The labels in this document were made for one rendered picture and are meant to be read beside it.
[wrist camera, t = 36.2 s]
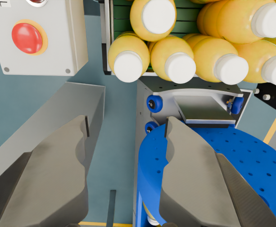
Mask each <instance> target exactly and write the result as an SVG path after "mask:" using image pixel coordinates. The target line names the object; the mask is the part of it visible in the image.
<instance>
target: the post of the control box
mask: <svg viewBox="0 0 276 227"><path fill-rule="evenodd" d="M83 7H84V15H87V16H100V4H99V3H98V2H96V1H94V0H83Z"/></svg>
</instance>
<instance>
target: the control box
mask: <svg viewBox="0 0 276 227"><path fill-rule="evenodd" d="M0 1H7V3H1V6H0V64H1V67H2V70H3V73H4V74H6V75H44V76H74V75H75V74H76V73H77V72H78V71H79V70H80V69H81V68H82V67H83V66H84V65H85V64H86V63H87V62H88V51H87V41H86V27H85V17H84V7H83V0H43V1H42V2H41V3H38V4H36V3H32V2H31V1H29V0H0ZM18 23H28V24H31V25H33V26H34V27H35V28H36V29H37V30H38V31H39V32H40V34H41V36H42V41H43V44H42V47H41V49H40V50H39V51H38V52H36V53H33V54H28V53H24V52H22V51H21V50H20V49H18V48H17V47H16V45H15V44H14V42H13V40H12V35H11V33H12V29H13V27H14V26H15V25H16V24H18Z"/></svg>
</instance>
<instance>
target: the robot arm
mask: <svg viewBox="0 0 276 227"><path fill-rule="evenodd" d="M87 137H90V134H89V118H88V116H85V115H79V116H77V117H76V118H74V119H73V120H71V121H70V122H68V123H66V124H65V125H63V126H62V127H60V128H59V129H57V130H55V131H54V132H53V133H51V134H50V135H48V136H47V137H46V138H45V139H44V140H43V141H41V142H40V143H39V144H38V145H37V146H36V147H35V148H34V149H33V150H32V151H31V152H24V153H23V154H22V155H21V156H20V157H19V158H18V159H17V160H16V161H15V162H14V163H13V164H11V165H10V166H9V167H8V168H7V169H6V170H5V171H4V172H3V173H2V174H1V175H0V227H81V226H80V225H79V223H80V222H81V221H82V220H83V219H84V218H85V217H86V216H87V214H88V211H89V205H88V188H87V182H86V173H85V168H84V166H83V165H82V162H83V161H84V160H85V158H86V150H85V143H84V142H85V140H86V139H87ZM164 137H165V138H166V139H167V151H166V159H167V161H168V162H169V164H167V165H166V166H165V167H164V169H163V178H162V185H161V193H160V202H159V214H160V216H161V217H162V218H163V219H164V220H165V221H166V222H167V223H164V224H163V225H162V226H161V227H276V216H275V215H274V213H273V212H272V211H271V209H270V208H269V207H268V205H267V204H266V203H265V202H264V200H263V199H262V198H261V197H260V196H259V195H258V193H257V192H256V191H255V190H254V189H253V188H252V186H250V185H249V183H248V182H247V181H246V180H245V179H244V178H243V176H242V175H241V174H240V173H239V172H238V171H237V170H236V168H235V167H234V166H233V165H232V164H231V163H230V161H229V160H228V159H227V158H226V157H225V156H224V154H221V153H217V152H216V151H215V150H214V149H213V148H212V147H211V145H210V144H209V143H208V142H207V141H206V140H205V139H203V138H202V137H201V136H200V135H199V134H198V133H196V132H195V131H193V130H192V129H191V128H189V127H188V126H186V125H185V124H184V123H182V122H181V121H180V120H178V119H177V118H176V117H174V116H170V117H166V125H165V133H164Z"/></svg>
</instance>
